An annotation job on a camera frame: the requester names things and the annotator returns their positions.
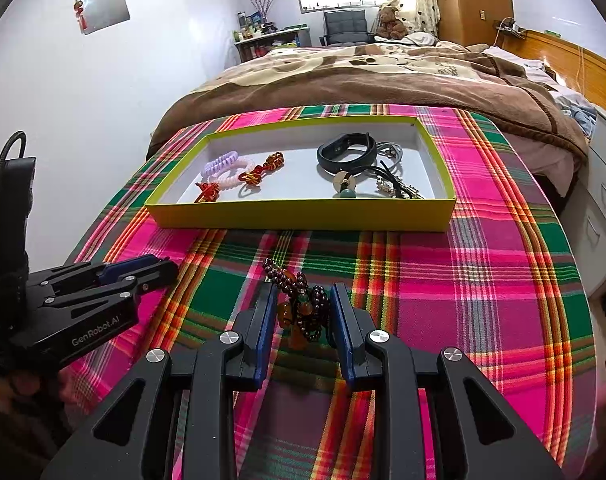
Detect wooden wardrobe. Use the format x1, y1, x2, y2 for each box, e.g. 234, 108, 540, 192
429, 0, 514, 48

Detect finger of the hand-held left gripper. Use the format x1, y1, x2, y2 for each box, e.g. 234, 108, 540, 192
44, 270, 179, 320
28, 255, 179, 292

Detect plaid blanket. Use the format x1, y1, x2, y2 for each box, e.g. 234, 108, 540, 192
66, 104, 596, 480

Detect grey drawer cabinet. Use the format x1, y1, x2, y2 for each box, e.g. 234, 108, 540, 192
560, 107, 606, 301

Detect person's left hand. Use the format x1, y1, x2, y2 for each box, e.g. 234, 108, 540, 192
0, 367, 71, 411

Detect bare decorative branches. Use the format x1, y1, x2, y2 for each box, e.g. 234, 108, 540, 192
242, 0, 290, 26

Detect grey chair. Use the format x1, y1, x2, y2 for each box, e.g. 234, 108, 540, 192
319, 10, 376, 47

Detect wooden headboard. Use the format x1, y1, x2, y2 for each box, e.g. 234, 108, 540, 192
498, 27, 606, 121

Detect pink spiral hair tie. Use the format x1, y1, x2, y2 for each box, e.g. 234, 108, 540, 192
207, 157, 256, 195

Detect brown printed blanket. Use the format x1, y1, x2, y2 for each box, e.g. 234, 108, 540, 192
147, 42, 588, 196

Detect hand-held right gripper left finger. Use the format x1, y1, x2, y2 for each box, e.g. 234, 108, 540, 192
40, 282, 280, 480

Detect blue crumpled cloth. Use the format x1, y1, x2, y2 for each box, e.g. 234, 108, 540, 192
553, 92, 598, 136

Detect black cord pendant necklace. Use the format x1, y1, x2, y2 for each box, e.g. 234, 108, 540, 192
331, 160, 426, 200

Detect purple spiral hair tie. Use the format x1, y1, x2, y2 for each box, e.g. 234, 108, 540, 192
203, 150, 244, 178

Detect brown teddy bear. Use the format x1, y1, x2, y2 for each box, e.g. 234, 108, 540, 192
374, 5, 409, 41

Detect white wall sheet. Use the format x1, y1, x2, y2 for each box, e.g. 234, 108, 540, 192
76, 0, 130, 36

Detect headboard shelf with power strip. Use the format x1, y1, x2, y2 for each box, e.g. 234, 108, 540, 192
494, 17, 526, 37

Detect cluttered white shelf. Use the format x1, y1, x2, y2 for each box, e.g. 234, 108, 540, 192
233, 10, 312, 63

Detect white bedding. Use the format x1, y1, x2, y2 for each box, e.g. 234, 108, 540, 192
483, 45, 558, 83

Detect dark red bead bracelet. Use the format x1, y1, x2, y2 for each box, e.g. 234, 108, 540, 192
263, 257, 331, 351

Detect yellow-green shallow box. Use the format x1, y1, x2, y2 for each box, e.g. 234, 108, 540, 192
144, 116, 457, 233

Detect black wristband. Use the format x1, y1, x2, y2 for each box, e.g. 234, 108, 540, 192
316, 131, 377, 181

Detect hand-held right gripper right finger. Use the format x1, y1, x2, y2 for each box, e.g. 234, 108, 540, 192
330, 282, 566, 480

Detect black cable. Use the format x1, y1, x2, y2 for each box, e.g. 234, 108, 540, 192
0, 130, 30, 162

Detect red knot charm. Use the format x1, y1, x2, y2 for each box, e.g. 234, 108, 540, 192
194, 152, 286, 204

